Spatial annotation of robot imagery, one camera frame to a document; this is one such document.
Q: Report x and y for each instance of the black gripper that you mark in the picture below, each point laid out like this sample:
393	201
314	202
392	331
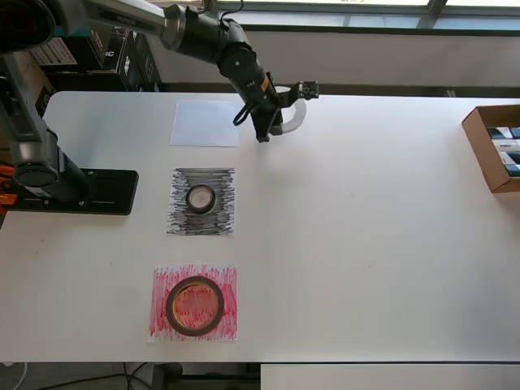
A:
266	113

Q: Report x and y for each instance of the white tape roll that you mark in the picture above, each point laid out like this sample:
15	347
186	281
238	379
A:
300	118

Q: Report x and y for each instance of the black table leg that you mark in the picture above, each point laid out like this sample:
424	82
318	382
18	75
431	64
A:
168	378

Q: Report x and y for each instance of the orange clamp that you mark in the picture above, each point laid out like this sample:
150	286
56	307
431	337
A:
8	200

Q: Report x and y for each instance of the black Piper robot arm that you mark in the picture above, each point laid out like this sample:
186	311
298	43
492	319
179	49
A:
203	36

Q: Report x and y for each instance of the open cardboard box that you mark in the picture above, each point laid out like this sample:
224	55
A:
477	134

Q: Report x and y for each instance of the small black white box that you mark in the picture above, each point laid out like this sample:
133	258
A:
497	133
510	159
512	170
505	146

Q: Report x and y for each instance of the gripper mounted camera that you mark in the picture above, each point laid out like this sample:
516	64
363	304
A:
307	90

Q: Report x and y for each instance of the black scribbled paper sheet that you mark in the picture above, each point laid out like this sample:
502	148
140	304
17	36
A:
219	223

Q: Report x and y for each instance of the red tape roll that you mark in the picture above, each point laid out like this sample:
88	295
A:
195	332

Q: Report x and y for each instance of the teal product box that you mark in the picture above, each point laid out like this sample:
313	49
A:
77	31

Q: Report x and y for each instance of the black box with white print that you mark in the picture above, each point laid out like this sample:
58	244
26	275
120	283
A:
142	69
111	61

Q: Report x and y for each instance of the black tape roll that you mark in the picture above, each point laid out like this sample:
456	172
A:
201	211

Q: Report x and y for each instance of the plain white paper sheet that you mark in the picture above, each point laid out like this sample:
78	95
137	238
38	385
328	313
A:
203	122

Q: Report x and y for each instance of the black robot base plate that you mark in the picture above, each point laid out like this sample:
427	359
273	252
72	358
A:
109	195

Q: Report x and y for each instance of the grey wall fitting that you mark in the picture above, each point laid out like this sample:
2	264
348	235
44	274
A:
449	93

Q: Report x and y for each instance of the red scribbled paper sheet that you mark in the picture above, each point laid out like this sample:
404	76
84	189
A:
158	292

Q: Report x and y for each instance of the dark window frame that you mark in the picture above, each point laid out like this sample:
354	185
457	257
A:
365	29

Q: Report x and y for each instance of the cardboard box with blue print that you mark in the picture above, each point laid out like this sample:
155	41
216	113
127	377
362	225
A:
38	79

